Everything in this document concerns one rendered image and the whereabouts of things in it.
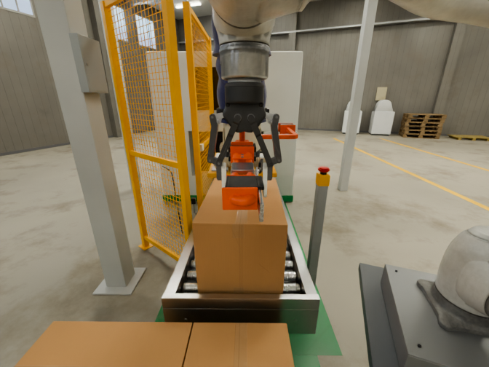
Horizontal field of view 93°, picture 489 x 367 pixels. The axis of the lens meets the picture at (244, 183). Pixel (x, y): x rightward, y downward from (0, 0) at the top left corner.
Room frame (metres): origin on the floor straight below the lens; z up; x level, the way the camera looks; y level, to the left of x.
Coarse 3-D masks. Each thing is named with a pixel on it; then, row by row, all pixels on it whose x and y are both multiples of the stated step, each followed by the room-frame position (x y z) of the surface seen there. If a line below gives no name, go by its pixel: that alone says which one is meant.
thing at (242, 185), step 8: (232, 176) 0.51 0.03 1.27; (240, 176) 0.51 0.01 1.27; (248, 176) 0.51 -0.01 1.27; (232, 184) 0.46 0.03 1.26; (240, 184) 0.46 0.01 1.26; (248, 184) 0.46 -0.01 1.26; (256, 184) 0.46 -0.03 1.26; (224, 192) 0.44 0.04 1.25; (232, 192) 0.44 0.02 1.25; (240, 192) 0.44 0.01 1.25; (248, 192) 0.44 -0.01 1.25; (256, 192) 0.44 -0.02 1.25; (224, 200) 0.44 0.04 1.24; (256, 200) 0.44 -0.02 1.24; (224, 208) 0.44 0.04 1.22; (232, 208) 0.44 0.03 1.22; (240, 208) 0.44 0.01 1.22; (248, 208) 0.44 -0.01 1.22; (256, 208) 0.44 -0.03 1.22
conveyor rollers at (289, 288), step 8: (288, 256) 1.18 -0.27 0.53; (192, 264) 1.10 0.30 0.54; (288, 264) 1.10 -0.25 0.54; (192, 272) 1.02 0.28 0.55; (288, 272) 1.02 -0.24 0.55; (288, 280) 1.01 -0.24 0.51; (184, 288) 0.92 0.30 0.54; (192, 288) 0.92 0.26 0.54; (288, 288) 0.92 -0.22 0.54; (296, 288) 0.92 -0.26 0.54
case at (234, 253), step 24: (216, 192) 1.19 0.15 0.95; (216, 216) 0.91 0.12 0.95; (240, 216) 0.91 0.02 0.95; (264, 216) 0.91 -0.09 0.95; (216, 240) 0.85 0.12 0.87; (240, 240) 0.85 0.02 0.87; (264, 240) 0.84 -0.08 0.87; (216, 264) 0.85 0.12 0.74; (240, 264) 0.85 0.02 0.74; (264, 264) 0.84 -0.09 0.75; (216, 288) 0.85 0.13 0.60; (240, 288) 0.85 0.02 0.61; (264, 288) 0.84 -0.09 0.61
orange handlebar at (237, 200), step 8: (288, 128) 1.31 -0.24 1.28; (264, 136) 1.12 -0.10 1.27; (280, 136) 1.12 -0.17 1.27; (288, 136) 1.12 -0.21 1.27; (296, 136) 1.13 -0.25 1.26; (248, 152) 0.79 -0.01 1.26; (248, 160) 0.69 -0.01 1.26; (232, 200) 0.43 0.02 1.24; (240, 200) 0.43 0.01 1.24; (248, 200) 0.43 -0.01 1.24
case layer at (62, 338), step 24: (48, 336) 0.66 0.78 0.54; (72, 336) 0.66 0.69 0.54; (96, 336) 0.66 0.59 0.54; (120, 336) 0.66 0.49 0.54; (144, 336) 0.66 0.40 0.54; (168, 336) 0.66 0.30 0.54; (192, 336) 0.66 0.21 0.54; (216, 336) 0.66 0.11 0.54; (240, 336) 0.66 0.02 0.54; (264, 336) 0.66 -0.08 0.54; (288, 336) 0.66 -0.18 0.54; (24, 360) 0.57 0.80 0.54; (48, 360) 0.57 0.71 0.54; (72, 360) 0.57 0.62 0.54; (96, 360) 0.57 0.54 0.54; (120, 360) 0.57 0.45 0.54; (144, 360) 0.57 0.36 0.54; (168, 360) 0.57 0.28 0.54; (192, 360) 0.57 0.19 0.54; (216, 360) 0.57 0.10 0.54; (240, 360) 0.57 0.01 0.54; (264, 360) 0.57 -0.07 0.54; (288, 360) 0.57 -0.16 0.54
